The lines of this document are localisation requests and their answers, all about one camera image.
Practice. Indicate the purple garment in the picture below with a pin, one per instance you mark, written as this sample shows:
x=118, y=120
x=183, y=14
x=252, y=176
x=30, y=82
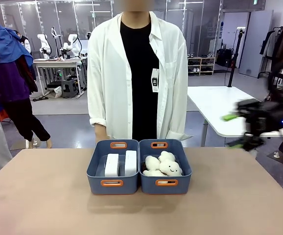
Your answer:
x=10, y=83

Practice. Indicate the clothes rack with coats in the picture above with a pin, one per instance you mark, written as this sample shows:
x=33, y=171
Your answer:
x=278, y=46

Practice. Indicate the blue cloth on mannequin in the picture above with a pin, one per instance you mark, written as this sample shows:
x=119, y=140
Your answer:
x=4, y=46

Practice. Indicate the white cloud plush toy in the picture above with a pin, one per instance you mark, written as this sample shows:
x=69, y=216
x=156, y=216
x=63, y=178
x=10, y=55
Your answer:
x=172, y=168
x=166, y=156
x=151, y=163
x=153, y=173

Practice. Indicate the black tripod stand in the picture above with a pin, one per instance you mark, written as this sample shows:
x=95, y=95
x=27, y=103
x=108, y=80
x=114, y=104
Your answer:
x=235, y=56

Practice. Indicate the white name badge tag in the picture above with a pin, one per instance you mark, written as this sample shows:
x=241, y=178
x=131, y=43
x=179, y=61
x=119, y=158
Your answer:
x=155, y=82

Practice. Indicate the person in white shirt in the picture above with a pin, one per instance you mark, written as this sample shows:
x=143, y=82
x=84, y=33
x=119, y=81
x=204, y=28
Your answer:
x=107, y=73

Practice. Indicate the wooden shoe rack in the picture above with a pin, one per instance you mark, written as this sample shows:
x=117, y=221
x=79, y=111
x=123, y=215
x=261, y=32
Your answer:
x=200, y=66

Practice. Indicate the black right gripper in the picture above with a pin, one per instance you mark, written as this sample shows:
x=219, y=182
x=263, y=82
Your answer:
x=264, y=115

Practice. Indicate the person's right forearm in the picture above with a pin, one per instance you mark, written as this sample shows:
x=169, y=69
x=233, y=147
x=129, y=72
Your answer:
x=101, y=132

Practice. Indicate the white digital clock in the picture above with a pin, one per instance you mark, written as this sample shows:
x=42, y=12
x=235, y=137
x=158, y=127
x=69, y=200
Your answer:
x=112, y=165
x=131, y=162

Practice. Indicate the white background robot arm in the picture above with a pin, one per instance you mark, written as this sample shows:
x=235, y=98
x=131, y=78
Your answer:
x=44, y=45
x=73, y=45

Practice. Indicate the white background work table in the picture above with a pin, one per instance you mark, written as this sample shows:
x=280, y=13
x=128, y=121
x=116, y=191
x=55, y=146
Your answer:
x=55, y=62

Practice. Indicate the black utility cart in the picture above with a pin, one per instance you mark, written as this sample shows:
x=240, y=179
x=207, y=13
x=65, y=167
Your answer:
x=282, y=80

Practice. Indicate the white side table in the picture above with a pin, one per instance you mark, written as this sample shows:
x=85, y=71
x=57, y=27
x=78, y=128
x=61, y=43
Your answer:
x=210, y=107

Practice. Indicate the mannequin black trousers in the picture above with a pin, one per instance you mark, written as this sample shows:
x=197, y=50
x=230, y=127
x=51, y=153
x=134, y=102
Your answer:
x=26, y=122

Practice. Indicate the grey plastic stool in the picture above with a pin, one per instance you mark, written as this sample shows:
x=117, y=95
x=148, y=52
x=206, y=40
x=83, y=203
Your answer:
x=68, y=88

